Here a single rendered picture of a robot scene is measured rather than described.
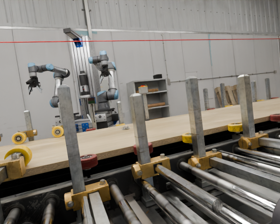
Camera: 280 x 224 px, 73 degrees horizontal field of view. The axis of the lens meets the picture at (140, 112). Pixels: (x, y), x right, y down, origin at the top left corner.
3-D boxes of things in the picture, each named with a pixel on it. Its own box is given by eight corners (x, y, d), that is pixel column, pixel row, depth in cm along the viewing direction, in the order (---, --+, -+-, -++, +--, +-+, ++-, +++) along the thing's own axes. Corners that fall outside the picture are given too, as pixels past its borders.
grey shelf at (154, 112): (134, 145, 473) (126, 83, 464) (165, 138, 509) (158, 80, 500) (141, 148, 432) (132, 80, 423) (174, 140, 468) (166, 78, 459)
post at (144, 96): (146, 139, 189) (140, 94, 186) (151, 138, 191) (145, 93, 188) (148, 139, 185) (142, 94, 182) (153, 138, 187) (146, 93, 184)
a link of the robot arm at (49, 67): (74, 77, 264) (50, 70, 216) (67, 78, 266) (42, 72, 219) (73, 68, 264) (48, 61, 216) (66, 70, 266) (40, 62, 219)
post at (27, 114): (34, 169, 154) (24, 110, 151) (39, 168, 155) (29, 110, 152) (34, 170, 151) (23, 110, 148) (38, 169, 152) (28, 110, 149)
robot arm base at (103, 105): (100, 110, 249) (99, 102, 248) (111, 108, 247) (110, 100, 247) (96, 110, 234) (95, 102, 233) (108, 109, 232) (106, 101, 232)
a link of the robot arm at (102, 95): (99, 102, 246) (97, 91, 245) (109, 101, 246) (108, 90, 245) (97, 102, 234) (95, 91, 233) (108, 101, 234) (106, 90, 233)
